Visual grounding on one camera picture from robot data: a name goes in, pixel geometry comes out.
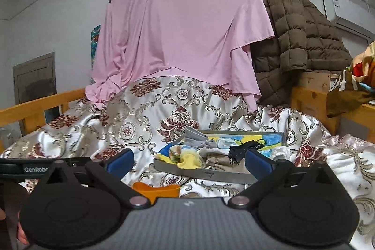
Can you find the dark navy sock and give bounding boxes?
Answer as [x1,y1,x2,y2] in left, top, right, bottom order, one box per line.
[228,140,264,164]

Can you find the white grey cloth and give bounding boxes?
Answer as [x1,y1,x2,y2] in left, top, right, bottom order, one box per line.
[184,126,217,149]

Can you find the person's left hand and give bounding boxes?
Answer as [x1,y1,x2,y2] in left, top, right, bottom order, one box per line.
[1,209,29,249]

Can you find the white crumpled cloth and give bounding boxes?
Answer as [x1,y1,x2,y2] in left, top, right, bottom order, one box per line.
[269,146,290,161]

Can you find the grey metal tray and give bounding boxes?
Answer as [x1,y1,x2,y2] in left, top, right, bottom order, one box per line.
[154,127,286,185]

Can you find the beige sock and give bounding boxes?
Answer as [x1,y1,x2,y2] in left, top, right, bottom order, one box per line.
[199,148,249,173]

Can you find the grey door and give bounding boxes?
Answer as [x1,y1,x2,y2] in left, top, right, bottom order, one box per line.
[12,52,61,137]

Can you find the orange plastic cup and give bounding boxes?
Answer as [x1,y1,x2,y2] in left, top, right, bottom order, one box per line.
[131,181,180,204]

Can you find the dark olive printed cloth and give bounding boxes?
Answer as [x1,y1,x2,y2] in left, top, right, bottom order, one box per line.
[326,67,374,117]

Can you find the cardboard box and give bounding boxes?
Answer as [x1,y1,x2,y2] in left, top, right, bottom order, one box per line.
[297,72,339,93]

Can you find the floral satin bedspread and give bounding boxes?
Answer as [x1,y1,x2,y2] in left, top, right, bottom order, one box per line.
[3,76,374,249]

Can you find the yellow blue colourful cloth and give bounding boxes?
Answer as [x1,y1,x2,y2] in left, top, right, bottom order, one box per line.
[154,133,284,170]

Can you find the colourful patchwork blanket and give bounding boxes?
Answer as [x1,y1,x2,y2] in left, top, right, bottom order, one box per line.
[351,42,375,90]

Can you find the brown quilted jacket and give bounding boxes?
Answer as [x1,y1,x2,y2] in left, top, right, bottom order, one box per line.
[250,0,352,106]

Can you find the white air conditioner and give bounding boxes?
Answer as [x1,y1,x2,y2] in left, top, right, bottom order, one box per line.
[322,0,374,42]

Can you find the pink sheet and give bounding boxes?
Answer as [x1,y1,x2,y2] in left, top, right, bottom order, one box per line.
[85,0,274,111]

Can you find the colourful poster left wall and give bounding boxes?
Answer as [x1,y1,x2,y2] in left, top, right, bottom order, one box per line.
[90,25,101,67]

